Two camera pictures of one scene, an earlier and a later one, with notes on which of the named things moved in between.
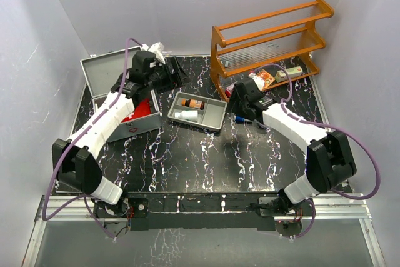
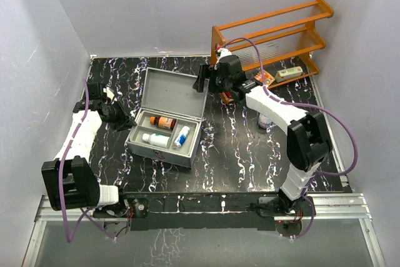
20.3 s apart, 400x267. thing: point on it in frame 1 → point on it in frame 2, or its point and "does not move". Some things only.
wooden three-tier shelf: (273, 50) does not move
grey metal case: (105, 73) → (167, 125)
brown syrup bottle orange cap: (193, 103) → (163, 122)
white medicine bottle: (185, 114) → (156, 139)
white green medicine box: (280, 75) does not move
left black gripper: (177, 78) → (126, 122)
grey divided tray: (206, 113) → (144, 117)
